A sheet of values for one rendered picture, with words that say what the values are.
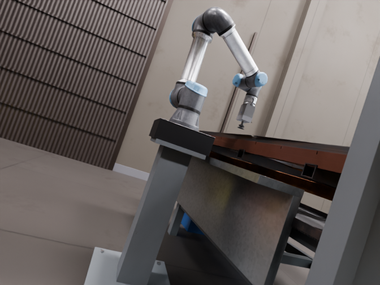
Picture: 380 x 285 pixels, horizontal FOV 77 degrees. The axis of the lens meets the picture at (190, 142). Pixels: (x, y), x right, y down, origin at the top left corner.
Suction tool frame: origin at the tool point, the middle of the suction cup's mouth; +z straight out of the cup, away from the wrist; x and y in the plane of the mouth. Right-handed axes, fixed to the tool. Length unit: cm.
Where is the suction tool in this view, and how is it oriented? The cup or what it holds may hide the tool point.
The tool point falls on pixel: (240, 128)
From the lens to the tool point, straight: 153.4
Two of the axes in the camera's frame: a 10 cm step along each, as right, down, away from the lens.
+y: -2.3, -0.5, 9.7
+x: -9.2, -3.3, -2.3
